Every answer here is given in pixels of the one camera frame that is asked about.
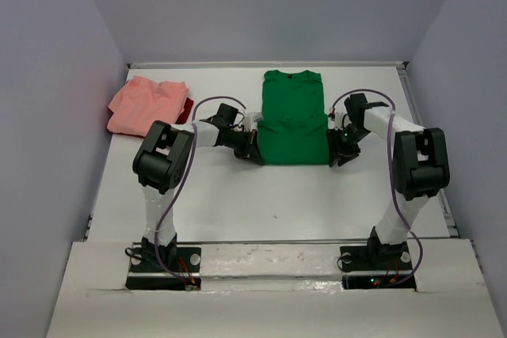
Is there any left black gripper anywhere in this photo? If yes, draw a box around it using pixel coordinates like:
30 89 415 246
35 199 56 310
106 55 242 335
224 129 263 166

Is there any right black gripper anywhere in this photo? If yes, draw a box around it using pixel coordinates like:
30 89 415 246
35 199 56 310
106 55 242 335
326 124 372 167

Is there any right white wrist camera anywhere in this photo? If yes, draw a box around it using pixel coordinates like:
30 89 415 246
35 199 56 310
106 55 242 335
328 108 349 130

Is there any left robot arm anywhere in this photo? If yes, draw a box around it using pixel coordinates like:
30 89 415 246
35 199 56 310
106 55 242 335
125 103 264 272

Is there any green t shirt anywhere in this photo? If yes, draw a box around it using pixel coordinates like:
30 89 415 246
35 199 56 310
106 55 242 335
257 70 329 165

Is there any pink folded t shirt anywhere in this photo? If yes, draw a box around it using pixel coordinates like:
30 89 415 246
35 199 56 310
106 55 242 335
107 76 189 137

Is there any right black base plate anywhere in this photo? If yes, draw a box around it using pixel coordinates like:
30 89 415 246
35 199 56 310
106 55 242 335
337 243 417 291

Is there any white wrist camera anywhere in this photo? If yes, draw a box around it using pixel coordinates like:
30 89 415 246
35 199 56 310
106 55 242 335
328 108 349 130
240 112 263 132

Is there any dark red folded t shirt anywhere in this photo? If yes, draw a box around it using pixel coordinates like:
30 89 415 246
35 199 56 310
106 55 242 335
176 97 194 124

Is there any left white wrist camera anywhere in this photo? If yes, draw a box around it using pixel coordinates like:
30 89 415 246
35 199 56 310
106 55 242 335
240 112 263 132

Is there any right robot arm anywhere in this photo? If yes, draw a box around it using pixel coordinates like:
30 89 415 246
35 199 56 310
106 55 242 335
326 89 450 272

